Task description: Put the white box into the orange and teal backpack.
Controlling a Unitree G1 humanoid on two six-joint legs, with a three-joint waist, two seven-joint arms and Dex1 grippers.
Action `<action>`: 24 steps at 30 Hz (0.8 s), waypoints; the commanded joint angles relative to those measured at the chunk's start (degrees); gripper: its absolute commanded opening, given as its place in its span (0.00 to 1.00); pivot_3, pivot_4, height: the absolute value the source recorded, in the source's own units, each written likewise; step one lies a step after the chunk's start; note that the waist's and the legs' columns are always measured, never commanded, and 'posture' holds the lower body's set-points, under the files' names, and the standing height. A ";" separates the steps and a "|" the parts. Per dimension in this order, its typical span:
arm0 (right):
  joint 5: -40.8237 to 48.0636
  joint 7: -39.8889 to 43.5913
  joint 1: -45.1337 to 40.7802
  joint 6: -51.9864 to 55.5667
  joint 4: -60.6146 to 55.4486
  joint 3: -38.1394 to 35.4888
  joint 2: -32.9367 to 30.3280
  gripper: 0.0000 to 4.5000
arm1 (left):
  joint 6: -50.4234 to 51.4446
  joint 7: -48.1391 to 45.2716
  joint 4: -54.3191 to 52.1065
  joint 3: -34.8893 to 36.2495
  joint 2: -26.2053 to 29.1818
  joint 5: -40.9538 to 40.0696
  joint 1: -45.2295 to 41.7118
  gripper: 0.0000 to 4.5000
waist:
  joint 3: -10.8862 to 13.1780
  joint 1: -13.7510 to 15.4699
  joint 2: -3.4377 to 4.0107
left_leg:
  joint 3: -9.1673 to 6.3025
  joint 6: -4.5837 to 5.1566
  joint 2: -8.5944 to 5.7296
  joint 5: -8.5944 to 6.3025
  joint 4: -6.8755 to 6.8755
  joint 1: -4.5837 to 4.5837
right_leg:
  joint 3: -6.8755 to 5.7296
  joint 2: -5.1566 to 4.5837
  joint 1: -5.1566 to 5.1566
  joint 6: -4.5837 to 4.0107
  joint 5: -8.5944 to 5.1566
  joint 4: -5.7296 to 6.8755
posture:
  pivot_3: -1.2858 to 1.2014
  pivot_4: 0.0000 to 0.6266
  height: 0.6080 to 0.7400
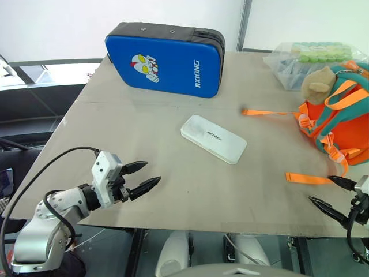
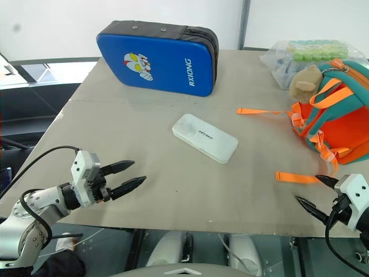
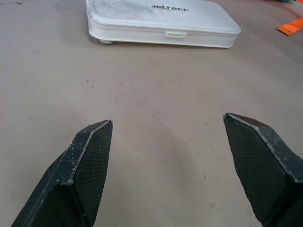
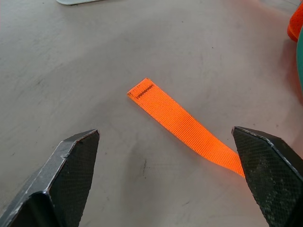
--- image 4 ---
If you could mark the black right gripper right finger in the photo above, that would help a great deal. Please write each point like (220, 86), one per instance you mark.
(267, 175)

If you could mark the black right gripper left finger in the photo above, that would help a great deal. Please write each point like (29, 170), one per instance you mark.
(64, 179)

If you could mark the pale flat object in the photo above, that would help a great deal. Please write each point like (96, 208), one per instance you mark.
(74, 1)

